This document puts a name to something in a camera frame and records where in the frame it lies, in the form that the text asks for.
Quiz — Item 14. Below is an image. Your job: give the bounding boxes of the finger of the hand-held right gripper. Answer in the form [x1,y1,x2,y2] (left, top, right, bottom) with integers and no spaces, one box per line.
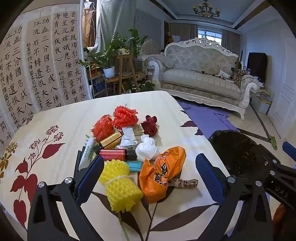
[282,141,296,163]
[253,144,296,179]

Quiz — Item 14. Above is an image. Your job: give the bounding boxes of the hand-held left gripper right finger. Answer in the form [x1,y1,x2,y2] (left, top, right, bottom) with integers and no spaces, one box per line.
[195,153,274,241]

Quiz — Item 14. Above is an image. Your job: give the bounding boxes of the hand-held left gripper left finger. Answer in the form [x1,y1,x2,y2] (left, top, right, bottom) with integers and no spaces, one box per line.
[27,156,105,241]

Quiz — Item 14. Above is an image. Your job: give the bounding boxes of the brown string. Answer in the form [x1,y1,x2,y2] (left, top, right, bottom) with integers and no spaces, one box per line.
[167,178,199,189]

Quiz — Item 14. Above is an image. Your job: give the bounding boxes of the white plastic tube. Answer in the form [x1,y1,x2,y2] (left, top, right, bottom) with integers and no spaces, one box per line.
[79,137,96,169]

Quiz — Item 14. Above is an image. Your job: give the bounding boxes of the yellow foam net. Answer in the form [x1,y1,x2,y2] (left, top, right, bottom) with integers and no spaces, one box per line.
[99,159,144,212]

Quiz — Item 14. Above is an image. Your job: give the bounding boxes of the brown bottle red label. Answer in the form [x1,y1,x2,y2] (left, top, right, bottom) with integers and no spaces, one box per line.
[94,148,137,161]

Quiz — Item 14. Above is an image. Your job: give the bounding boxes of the black trash bin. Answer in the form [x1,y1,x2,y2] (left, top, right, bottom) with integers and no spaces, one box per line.
[208,130,281,186]

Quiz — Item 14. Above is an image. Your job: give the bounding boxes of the brown bottle yellow label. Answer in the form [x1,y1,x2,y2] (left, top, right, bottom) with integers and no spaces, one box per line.
[99,130,123,150]

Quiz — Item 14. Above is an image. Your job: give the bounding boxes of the teal small box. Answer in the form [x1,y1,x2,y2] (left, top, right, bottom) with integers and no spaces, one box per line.
[126,161,141,173]

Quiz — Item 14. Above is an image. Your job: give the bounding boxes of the white wrapper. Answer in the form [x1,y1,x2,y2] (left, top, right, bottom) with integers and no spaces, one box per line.
[116,127,137,150]

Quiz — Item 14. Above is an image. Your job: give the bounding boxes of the orange plastic bag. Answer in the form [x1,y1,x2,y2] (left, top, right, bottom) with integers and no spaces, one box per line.
[138,146,187,204]

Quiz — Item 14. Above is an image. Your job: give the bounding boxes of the white plastic bag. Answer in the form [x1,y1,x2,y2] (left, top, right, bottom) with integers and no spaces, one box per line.
[135,135,160,162]

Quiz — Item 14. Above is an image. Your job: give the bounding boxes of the frilly red foam net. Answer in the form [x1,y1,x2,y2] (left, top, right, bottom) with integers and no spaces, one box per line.
[112,105,139,130]

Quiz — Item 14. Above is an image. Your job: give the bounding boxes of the person's right forearm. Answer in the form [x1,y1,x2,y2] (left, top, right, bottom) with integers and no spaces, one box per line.
[273,204,290,232]

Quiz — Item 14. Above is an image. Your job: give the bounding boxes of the clear storage box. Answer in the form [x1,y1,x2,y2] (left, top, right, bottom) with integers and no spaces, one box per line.
[251,93,271,114]

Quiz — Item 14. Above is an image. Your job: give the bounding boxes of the purple floor cloth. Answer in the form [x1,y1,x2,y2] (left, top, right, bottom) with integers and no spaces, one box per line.
[177,100,241,139]

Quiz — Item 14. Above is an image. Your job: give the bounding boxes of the white door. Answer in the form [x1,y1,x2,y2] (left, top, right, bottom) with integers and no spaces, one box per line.
[267,37,296,139]

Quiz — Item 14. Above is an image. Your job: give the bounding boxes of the floral tablecloth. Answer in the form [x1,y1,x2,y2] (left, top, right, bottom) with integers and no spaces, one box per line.
[0,91,245,241]

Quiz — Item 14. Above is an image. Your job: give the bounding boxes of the leopard print bag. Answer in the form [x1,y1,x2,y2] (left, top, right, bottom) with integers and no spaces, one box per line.
[232,68,249,87]

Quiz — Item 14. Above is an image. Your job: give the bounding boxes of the black cloth cover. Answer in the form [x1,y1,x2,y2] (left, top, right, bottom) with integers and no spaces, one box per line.
[247,52,267,80]

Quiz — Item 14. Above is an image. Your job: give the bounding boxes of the metal rack with blue crate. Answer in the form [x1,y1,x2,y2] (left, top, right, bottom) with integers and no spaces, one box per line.
[87,70,109,99]

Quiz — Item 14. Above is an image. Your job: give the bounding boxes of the papers on sofa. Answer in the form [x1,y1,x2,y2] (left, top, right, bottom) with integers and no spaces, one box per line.
[215,71,234,81]

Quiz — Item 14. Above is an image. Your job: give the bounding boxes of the ornate white sofa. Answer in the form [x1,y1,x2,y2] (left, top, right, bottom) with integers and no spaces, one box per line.
[144,37,260,120]

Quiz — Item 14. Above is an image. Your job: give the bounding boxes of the small green floor plant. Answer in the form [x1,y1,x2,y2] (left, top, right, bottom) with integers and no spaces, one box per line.
[139,80,155,92]

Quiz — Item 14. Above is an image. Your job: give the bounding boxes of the green plant in white pot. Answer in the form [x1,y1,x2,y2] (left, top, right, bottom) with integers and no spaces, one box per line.
[80,32,121,79]

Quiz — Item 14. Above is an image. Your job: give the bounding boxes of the wooden plant stand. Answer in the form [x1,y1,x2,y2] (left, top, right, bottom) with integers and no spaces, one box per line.
[105,54,147,95]

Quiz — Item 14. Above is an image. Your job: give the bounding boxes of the calligraphy folding screen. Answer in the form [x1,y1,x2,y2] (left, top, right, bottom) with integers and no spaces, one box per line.
[0,3,90,160]

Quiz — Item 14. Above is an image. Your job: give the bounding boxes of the brown window curtain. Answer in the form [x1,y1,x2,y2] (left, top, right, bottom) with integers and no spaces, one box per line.
[225,30,241,50]
[170,23,198,42]

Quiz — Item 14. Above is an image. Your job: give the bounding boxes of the striped cushion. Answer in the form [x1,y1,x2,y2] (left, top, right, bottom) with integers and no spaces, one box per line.
[157,56,176,69]

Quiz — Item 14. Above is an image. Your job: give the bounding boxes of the window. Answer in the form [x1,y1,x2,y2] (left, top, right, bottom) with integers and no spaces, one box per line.
[198,28,223,43]

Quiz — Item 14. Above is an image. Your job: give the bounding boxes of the ornate armchair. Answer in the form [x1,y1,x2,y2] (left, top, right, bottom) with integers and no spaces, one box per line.
[140,39,160,57]

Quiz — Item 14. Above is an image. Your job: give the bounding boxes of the tall dark green plant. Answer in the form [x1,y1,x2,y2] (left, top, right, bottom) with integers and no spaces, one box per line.
[128,28,148,58]

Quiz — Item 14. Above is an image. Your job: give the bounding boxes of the brown hanging garment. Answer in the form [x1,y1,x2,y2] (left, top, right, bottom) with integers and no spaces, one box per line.
[82,0,96,48]

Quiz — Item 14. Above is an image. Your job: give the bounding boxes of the grey curtain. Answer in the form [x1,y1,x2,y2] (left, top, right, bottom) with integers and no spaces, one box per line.
[95,0,137,52]

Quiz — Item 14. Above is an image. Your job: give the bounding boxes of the chandelier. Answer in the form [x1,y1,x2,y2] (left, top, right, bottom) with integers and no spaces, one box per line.
[193,0,221,18]

